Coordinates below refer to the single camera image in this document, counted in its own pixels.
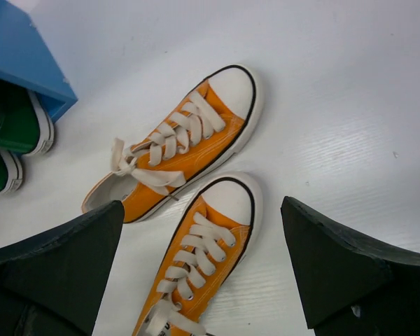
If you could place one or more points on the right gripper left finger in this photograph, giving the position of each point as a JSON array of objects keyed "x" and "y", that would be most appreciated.
[{"x": 53, "y": 283}]

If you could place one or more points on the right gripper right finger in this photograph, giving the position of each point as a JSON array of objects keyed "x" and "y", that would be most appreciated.
[{"x": 350, "y": 283}]

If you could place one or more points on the green sneaker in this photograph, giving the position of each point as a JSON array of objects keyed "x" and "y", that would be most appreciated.
[
  {"x": 25, "y": 126},
  {"x": 11, "y": 172}
]

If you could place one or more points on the orange sneaker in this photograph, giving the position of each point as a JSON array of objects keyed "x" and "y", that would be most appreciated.
[
  {"x": 217, "y": 229},
  {"x": 211, "y": 123}
]

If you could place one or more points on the blue yellow shoe shelf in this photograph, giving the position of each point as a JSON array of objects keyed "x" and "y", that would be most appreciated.
[{"x": 25, "y": 60}]

